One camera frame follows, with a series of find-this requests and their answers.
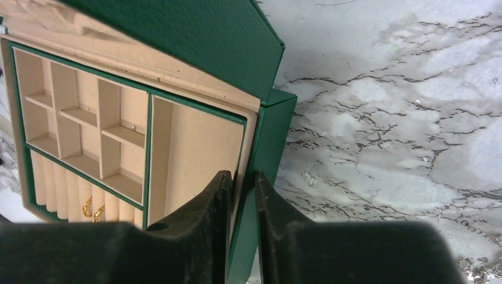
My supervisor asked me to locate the silver chain necklace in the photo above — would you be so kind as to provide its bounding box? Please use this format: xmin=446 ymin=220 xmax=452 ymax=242
xmin=455 ymin=256 xmax=502 ymax=284

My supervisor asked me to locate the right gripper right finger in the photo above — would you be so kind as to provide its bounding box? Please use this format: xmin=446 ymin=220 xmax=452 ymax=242
xmin=255 ymin=172 xmax=464 ymax=283

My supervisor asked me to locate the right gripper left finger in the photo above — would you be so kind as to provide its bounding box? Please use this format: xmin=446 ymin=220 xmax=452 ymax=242
xmin=1 ymin=170 xmax=232 ymax=283

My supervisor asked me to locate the green jewelry box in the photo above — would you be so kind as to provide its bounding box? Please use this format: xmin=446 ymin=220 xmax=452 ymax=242
xmin=1 ymin=1 xmax=297 ymax=283

